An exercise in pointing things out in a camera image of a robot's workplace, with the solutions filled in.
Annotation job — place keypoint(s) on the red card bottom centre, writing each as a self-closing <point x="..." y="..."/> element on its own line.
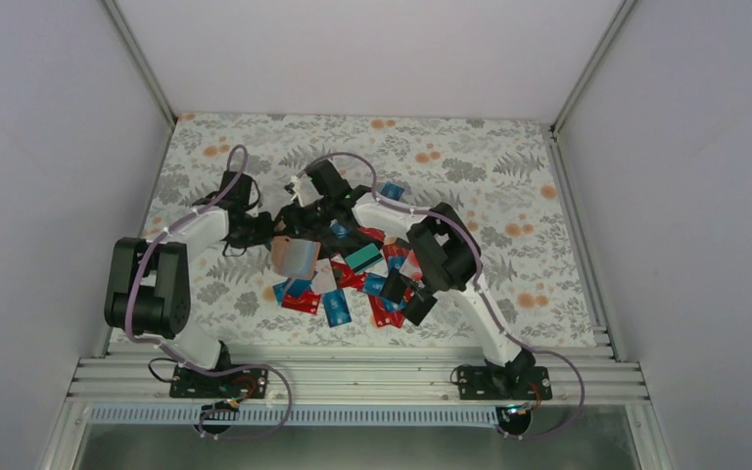
<point x="382" y="317"/>

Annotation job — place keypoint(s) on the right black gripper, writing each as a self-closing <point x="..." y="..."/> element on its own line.
<point x="303" y="228"/>

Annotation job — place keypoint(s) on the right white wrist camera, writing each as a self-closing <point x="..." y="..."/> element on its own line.
<point x="297" y="192"/>

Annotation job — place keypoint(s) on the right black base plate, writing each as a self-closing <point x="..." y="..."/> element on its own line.
<point x="481" y="383"/>

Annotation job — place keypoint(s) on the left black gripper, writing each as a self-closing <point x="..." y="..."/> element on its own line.
<point x="265" y="235"/>

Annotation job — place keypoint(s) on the blue card lower left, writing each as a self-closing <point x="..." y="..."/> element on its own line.
<point x="291" y="288"/>

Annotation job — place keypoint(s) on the white floral card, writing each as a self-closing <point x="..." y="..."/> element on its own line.
<point x="323" y="280"/>

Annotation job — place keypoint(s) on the tan leather card holder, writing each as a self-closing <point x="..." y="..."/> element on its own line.
<point x="294" y="258"/>

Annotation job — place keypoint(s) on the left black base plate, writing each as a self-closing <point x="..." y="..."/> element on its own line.
<point x="247" y="384"/>

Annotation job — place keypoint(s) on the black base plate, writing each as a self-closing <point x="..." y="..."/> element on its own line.
<point x="481" y="383"/>
<point x="247" y="384"/>

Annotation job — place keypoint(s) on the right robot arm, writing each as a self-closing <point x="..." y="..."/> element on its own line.
<point x="448" y="256"/>

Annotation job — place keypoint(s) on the blue card top right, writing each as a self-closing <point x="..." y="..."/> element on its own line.
<point x="392" y="191"/>

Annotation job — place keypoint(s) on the red card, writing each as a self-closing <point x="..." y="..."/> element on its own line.
<point x="307" y="302"/>
<point x="382" y="317"/>

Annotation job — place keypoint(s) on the red card bottom left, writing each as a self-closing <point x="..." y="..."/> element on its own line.
<point x="307" y="302"/>

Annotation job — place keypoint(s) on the black card bottom right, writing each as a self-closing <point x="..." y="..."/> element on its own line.
<point x="418" y="307"/>

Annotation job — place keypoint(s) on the aluminium rail frame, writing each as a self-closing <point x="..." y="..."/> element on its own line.
<point x="365" y="375"/>

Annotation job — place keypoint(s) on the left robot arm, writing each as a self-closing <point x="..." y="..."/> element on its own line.
<point x="149" y="288"/>

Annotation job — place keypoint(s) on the teal striped card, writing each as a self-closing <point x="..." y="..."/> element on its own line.
<point x="360" y="259"/>

